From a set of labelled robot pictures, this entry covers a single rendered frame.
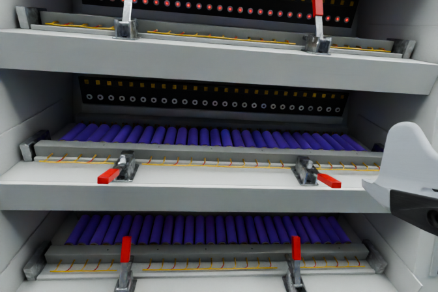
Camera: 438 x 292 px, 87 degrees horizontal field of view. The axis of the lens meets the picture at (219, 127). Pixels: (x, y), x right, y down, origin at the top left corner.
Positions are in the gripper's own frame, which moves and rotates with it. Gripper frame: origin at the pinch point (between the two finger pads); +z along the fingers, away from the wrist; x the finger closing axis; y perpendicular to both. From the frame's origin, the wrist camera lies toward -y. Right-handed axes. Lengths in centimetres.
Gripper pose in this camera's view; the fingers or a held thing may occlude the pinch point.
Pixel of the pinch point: (395, 194)
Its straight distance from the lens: 24.3
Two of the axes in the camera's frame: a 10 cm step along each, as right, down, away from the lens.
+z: -1.0, 0.8, 9.9
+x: -9.9, -0.5, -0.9
